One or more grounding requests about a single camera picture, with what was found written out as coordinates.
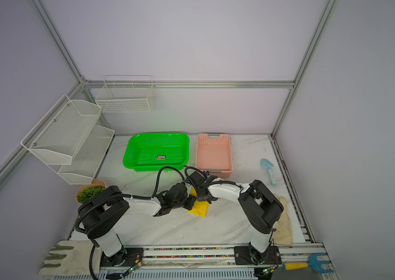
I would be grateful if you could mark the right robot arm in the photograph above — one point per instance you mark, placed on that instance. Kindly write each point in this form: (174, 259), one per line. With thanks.
(260, 206)

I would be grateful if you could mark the yellow paper napkin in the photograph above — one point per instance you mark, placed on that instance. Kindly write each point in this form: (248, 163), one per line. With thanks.
(199, 208)

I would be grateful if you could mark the blue yellow hand rake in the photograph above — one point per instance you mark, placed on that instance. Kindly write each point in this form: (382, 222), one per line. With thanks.
(312, 262)

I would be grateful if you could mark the beige work glove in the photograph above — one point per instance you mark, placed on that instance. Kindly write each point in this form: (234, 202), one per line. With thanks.
(284, 232)

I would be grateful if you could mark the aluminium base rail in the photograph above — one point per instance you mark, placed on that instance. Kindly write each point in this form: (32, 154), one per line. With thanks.
(200, 262)

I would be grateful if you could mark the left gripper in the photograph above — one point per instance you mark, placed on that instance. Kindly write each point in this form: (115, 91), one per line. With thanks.
(191, 199)

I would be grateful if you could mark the pink plastic basket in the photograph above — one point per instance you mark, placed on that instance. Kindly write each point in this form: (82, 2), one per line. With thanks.
(214, 154)

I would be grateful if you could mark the potted green succulent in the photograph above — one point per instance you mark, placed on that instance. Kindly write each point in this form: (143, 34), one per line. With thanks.
(88, 191)

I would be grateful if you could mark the light blue garden trowel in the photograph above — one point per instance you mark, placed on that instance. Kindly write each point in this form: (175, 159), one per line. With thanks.
(268, 165)

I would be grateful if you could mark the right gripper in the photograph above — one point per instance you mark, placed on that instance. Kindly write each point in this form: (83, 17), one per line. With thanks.
(199, 198)

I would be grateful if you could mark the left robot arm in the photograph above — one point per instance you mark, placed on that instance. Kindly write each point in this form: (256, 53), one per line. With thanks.
(98, 216)

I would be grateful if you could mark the green plastic basket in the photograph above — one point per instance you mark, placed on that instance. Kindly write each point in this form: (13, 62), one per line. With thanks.
(151, 152)

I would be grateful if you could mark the white mesh two-tier shelf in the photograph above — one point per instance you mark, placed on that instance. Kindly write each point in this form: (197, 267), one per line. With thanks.
(70, 141)

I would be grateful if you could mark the white wire basket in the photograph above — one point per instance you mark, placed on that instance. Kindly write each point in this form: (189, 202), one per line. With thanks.
(127, 94)

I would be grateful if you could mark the green-striped white glove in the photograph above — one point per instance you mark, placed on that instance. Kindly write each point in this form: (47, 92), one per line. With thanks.
(68, 258)

